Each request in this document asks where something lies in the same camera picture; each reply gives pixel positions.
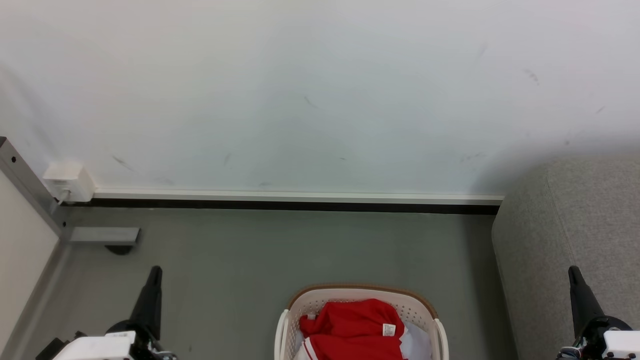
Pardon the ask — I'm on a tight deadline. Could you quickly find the grey metal frame post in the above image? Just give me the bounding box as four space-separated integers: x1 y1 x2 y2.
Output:
0 136 69 242

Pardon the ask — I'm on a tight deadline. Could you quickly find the white wall socket box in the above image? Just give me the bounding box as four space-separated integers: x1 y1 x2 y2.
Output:
42 161 96 204

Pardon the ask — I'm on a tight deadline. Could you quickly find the grey metal foot plate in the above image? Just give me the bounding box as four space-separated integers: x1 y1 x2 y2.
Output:
69 227 141 246

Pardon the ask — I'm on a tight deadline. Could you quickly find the off-white partition panel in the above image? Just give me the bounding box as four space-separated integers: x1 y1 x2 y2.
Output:
0 170 61 348

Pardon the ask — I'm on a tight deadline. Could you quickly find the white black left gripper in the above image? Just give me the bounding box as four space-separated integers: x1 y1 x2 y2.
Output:
35 266 178 360

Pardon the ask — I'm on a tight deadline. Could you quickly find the white and black baseboard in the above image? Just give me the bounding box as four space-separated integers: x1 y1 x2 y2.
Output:
75 188 505 216

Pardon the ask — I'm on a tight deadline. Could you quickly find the red garment with white stripes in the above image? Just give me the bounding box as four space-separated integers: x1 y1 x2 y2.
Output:
295 299 407 360

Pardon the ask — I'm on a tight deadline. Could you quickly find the grey fabric sofa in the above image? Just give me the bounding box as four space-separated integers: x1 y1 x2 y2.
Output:
491 157 640 360

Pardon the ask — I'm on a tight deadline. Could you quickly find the white plastic laundry basket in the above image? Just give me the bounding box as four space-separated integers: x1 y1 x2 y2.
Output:
274 284 449 360

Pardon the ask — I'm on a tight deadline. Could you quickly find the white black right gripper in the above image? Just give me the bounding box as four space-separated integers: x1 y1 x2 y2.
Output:
556 266 640 360

